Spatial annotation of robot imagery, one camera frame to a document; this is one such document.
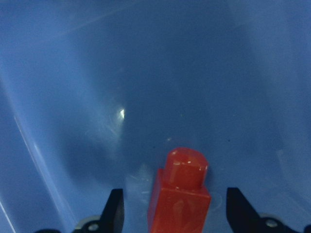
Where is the red block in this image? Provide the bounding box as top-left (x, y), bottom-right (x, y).
top-left (147, 147), bottom-right (211, 233)

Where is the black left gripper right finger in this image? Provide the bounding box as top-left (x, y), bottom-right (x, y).
top-left (226, 187), bottom-right (264, 233)

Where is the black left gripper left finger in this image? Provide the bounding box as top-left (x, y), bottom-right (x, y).
top-left (99, 189), bottom-right (124, 233)

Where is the blue plastic tray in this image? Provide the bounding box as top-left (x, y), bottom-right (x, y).
top-left (0, 0), bottom-right (311, 233)

